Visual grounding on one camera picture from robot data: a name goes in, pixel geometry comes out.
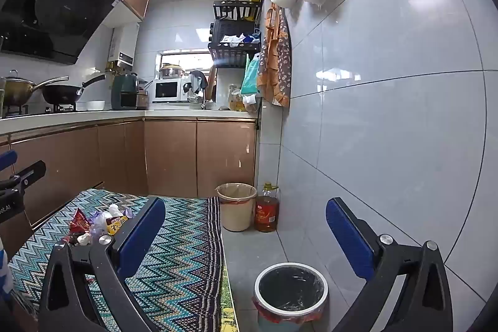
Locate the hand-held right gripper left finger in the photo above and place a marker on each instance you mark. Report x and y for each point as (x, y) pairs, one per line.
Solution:
(142, 234)

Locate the black wok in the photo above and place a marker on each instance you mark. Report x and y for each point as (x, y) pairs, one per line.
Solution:
(60, 93)

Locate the black range hood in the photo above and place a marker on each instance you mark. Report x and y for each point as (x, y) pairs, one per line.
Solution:
(58, 13)

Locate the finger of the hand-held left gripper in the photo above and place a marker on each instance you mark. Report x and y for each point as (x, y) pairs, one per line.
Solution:
(33, 173)
(7, 159)

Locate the green plastic bag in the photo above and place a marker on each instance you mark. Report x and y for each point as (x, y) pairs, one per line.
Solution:
(251, 77)

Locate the golden pot with lid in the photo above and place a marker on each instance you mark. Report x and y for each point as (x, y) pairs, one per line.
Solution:
(17, 87)

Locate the small yellow oil bottle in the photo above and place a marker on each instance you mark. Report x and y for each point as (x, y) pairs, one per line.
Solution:
(236, 100)

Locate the zigzag patterned tablecloth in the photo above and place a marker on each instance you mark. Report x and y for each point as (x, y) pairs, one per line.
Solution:
(183, 258)

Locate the white microwave oven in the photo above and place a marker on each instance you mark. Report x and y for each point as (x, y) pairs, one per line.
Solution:
(165, 90)

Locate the grey cloth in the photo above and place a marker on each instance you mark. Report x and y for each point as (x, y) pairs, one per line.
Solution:
(198, 81)

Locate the white water heater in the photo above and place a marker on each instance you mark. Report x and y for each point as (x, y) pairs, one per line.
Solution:
(126, 44)

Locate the white trash can black liner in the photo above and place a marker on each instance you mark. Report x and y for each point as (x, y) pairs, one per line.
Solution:
(290, 289)

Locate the steel pot with lid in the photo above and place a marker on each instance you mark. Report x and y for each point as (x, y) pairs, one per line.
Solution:
(172, 71)

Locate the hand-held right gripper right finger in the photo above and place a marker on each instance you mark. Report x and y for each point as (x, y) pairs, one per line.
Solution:
(346, 234)

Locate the yellow snack packet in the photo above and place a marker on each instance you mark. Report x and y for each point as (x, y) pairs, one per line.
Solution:
(116, 226)

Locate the red snack wrapper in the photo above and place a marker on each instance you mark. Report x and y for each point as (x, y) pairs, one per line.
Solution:
(79, 223)

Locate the white bowl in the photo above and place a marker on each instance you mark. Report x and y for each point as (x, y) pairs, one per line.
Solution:
(95, 105)

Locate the black wall rack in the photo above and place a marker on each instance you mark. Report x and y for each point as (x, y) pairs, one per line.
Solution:
(229, 57)

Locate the green kitchen appliance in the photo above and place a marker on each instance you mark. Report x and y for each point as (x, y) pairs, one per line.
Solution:
(124, 91)

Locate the beige waste bin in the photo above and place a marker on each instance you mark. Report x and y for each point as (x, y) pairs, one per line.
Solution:
(235, 215)

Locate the brown base cabinets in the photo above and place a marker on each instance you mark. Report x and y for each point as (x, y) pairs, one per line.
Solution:
(171, 157)

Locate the round glass table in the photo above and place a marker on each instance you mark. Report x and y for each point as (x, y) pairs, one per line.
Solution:
(228, 301)

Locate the gas stove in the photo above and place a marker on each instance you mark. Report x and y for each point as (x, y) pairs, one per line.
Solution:
(58, 108)

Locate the orange patterned apron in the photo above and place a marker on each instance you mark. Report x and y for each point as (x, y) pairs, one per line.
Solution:
(274, 63)

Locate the small brown appliance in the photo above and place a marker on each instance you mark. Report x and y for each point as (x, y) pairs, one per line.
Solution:
(142, 99)

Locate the large cooking oil bottle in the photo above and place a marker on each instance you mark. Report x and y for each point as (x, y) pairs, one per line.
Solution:
(266, 215)

